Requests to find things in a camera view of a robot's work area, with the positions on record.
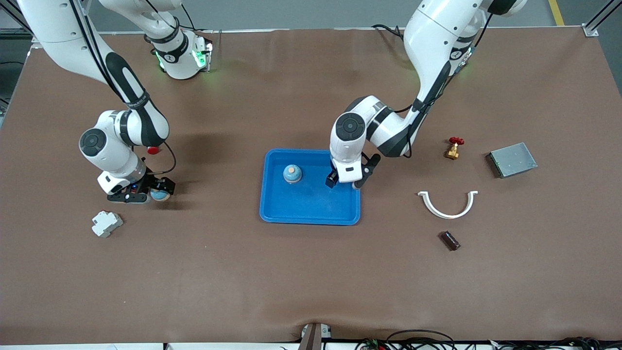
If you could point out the blue bell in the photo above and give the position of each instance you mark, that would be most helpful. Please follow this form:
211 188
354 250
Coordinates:
159 196
292 174

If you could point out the white half-round pipe clamp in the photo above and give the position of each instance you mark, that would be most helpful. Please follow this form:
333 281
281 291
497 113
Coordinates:
447 216

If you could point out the blue plastic tray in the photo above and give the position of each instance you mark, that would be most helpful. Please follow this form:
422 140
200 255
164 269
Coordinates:
301 204

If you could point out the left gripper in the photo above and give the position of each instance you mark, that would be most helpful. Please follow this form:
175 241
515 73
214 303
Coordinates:
332 180

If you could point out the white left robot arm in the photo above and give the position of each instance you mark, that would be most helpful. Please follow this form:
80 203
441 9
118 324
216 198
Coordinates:
437 29

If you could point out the long dark electrolytic capacitor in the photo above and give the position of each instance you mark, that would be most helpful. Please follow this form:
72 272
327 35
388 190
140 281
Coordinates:
450 240

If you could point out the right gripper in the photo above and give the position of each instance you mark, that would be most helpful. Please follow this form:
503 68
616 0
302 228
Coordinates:
154 183

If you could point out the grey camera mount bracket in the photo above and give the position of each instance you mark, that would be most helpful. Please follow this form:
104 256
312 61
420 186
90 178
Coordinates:
311 338

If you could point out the aluminium table edge rail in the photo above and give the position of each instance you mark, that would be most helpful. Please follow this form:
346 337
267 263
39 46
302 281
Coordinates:
291 30

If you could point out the aluminium frame post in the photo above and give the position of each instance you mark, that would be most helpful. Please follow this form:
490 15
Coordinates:
597 19

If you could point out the red button black body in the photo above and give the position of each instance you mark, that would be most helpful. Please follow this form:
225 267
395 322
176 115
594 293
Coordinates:
153 150

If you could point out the white circuit breaker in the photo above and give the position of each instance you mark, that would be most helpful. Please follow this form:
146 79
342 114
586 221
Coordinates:
106 223

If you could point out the grey metal electronics box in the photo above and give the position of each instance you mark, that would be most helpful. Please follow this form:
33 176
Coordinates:
512 160

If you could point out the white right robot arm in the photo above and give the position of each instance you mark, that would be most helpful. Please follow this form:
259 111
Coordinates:
53 34

